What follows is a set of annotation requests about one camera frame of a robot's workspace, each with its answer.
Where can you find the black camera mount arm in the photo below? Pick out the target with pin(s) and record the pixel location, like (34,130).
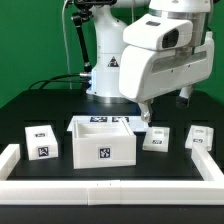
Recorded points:
(81,30)

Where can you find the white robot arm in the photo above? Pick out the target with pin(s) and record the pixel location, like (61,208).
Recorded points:
(110,23)

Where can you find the white fence rail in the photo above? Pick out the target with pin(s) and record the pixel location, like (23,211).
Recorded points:
(8,160)
(111,193)
(205,164)

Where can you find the white front fence rail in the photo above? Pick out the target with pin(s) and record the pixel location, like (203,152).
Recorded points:
(111,193)

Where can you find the white left fence rail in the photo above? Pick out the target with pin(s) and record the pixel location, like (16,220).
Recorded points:
(8,160)

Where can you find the white cabinet body box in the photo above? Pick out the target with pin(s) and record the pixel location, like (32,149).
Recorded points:
(98,144)

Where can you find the white cabinet top block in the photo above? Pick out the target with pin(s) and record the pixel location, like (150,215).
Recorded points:
(41,142)

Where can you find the white right fence rail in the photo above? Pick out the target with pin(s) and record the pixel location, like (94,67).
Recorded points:
(205,164)

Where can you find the white cabinet door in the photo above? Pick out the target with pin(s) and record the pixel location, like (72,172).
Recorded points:
(201,135)
(156,139)

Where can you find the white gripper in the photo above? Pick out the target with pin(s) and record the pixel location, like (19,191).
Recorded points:
(146,74)

